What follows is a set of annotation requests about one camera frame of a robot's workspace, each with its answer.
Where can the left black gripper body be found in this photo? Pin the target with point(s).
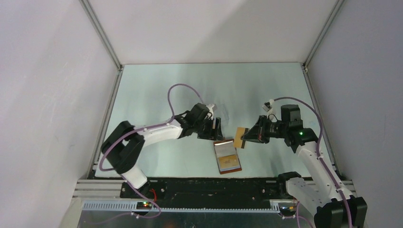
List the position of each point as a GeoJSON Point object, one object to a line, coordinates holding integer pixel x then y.
{"type": "Point", "coordinates": [204, 129]}

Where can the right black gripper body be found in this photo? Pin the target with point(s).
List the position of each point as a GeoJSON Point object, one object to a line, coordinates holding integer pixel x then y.
{"type": "Point", "coordinates": [271, 129]}

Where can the brown leather card holder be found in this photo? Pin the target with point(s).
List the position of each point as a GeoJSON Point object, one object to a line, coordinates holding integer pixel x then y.
{"type": "Point", "coordinates": [225, 148]}

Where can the clear plastic card box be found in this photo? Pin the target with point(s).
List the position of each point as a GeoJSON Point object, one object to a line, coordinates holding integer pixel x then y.
{"type": "Point", "coordinates": [221, 112]}

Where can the gold VIP credit card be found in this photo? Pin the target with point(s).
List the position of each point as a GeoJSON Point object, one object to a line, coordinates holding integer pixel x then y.
{"type": "Point", "coordinates": [229, 162]}

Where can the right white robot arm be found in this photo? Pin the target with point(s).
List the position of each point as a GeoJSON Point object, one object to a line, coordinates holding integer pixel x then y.
{"type": "Point", "coordinates": [331, 203]}

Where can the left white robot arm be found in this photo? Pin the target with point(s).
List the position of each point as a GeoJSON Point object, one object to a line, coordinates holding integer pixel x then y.
{"type": "Point", "coordinates": [123, 146]}

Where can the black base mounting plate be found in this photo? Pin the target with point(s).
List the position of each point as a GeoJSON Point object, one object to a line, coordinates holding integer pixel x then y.
{"type": "Point", "coordinates": [216, 193]}

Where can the right small circuit board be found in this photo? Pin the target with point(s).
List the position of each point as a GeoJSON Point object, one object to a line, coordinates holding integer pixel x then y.
{"type": "Point", "coordinates": [288, 209]}

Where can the small circuit board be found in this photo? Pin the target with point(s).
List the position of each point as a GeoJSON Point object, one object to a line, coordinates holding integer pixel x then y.
{"type": "Point", "coordinates": [144, 205]}
{"type": "Point", "coordinates": [288, 209]}

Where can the left small circuit board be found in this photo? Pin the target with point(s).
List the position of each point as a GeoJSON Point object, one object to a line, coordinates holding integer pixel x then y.
{"type": "Point", "coordinates": [144, 205]}

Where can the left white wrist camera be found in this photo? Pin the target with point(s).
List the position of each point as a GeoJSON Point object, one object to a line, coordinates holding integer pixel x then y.
{"type": "Point", "coordinates": [211, 108]}

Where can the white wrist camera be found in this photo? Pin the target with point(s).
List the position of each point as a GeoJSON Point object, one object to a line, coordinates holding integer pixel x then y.
{"type": "Point", "coordinates": [211, 108]}
{"type": "Point", "coordinates": [268, 107]}

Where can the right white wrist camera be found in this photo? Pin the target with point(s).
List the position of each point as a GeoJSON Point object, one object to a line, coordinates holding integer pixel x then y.
{"type": "Point", "coordinates": [268, 107]}

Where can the grey slotted cable duct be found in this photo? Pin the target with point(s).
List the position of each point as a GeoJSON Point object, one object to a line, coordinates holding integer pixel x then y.
{"type": "Point", "coordinates": [132, 206]}

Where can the right aluminium frame post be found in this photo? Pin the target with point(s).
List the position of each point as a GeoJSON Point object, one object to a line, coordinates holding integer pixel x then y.
{"type": "Point", "coordinates": [323, 32]}

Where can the aluminium frame post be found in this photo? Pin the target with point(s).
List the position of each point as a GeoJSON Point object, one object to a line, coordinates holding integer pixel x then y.
{"type": "Point", "coordinates": [323, 32]}
{"type": "Point", "coordinates": [96, 23]}

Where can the left aluminium frame post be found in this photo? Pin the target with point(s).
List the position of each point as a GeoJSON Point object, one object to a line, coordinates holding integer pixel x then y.
{"type": "Point", "coordinates": [96, 23]}

